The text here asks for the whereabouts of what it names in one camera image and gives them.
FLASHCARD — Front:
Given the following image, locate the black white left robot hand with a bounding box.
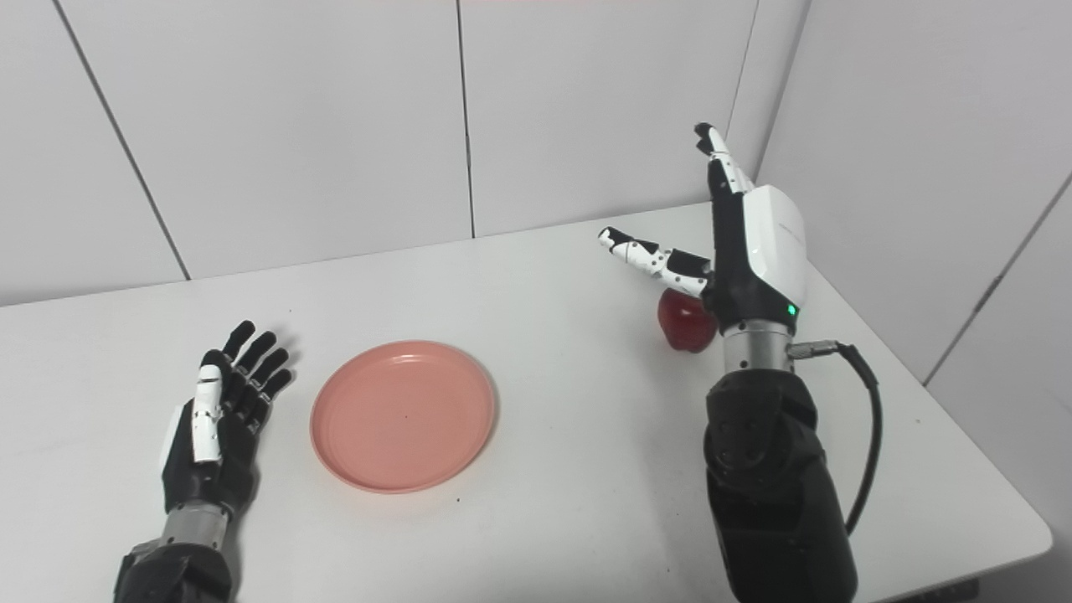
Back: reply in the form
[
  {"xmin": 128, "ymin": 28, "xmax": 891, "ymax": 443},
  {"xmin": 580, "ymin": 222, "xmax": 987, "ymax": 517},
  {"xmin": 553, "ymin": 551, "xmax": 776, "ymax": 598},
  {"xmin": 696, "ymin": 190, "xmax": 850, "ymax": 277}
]
[{"xmin": 159, "ymin": 320, "xmax": 294, "ymax": 516}]

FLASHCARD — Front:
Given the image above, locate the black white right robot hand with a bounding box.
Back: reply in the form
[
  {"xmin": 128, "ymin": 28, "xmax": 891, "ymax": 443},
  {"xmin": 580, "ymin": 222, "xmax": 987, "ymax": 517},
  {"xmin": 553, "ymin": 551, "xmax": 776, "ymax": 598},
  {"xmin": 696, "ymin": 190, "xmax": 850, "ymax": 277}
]
[{"xmin": 598, "ymin": 122, "xmax": 808, "ymax": 329}]

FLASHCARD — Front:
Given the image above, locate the red apple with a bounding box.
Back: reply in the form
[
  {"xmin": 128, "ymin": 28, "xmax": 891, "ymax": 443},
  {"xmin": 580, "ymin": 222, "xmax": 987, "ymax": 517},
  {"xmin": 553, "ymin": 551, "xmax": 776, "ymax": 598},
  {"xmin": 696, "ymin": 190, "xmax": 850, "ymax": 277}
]
[{"xmin": 657, "ymin": 288, "xmax": 719, "ymax": 354}]

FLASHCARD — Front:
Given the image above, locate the pink plate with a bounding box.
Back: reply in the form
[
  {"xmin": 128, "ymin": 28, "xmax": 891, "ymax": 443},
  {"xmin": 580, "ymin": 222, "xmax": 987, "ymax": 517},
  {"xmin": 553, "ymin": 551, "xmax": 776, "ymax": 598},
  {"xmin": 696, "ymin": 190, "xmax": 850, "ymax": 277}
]
[{"xmin": 309, "ymin": 339, "xmax": 497, "ymax": 494}]

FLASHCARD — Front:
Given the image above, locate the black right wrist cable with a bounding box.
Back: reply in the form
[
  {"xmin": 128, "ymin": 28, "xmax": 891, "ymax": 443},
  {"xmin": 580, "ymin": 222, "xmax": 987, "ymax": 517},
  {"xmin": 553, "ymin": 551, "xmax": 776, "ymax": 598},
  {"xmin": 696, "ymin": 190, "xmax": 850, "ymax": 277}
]
[{"xmin": 787, "ymin": 339, "xmax": 884, "ymax": 537}]

